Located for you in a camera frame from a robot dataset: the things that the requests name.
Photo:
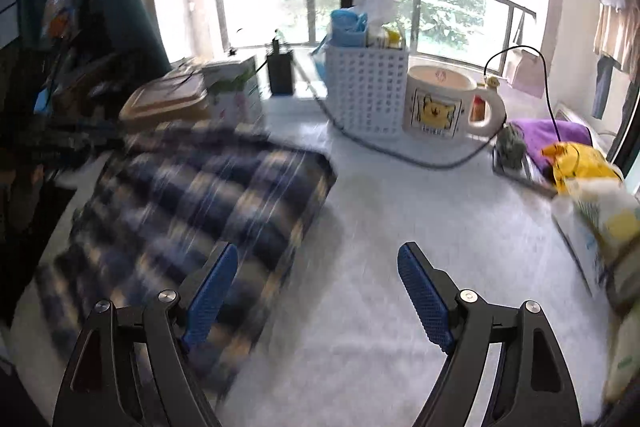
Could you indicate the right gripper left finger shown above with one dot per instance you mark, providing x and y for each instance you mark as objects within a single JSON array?
[{"x": 101, "y": 385}]

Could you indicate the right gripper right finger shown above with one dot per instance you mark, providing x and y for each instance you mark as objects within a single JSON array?
[{"x": 532, "y": 386}]

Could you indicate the blue plaid pants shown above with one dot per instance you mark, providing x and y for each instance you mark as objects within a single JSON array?
[{"x": 157, "y": 211}]

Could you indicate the yellow tissue pack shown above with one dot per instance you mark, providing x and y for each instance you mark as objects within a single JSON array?
[{"x": 625, "y": 362}]

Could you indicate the white yellow wipes packet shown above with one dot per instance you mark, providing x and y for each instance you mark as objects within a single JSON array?
[{"x": 599, "y": 221}]

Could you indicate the yellow plastic bag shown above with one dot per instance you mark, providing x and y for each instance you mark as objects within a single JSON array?
[{"x": 571, "y": 161}]

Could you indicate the purple cloth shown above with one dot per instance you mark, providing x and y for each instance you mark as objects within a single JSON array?
[{"x": 540, "y": 133}]

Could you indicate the white bear mug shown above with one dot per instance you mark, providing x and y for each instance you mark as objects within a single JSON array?
[{"x": 449, "y": 105}]

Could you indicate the brown lidded food container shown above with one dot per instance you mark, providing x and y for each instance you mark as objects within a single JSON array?
[{"x": 182, "y": 97}]

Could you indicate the green white milk carton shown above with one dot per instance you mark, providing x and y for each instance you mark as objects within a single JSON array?
[{"x": 233, "y": 94}]

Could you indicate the white perforated plastic basket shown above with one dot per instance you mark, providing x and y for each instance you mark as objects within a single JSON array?
[{"x": 366, "y": 90}]

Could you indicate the black power adapter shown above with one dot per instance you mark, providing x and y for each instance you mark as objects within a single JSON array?
[{"x": 280, "y": 69}]

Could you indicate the hanging laundry clothes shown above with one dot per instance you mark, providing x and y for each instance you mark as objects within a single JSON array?
[{"x": 616, "y": 43}]

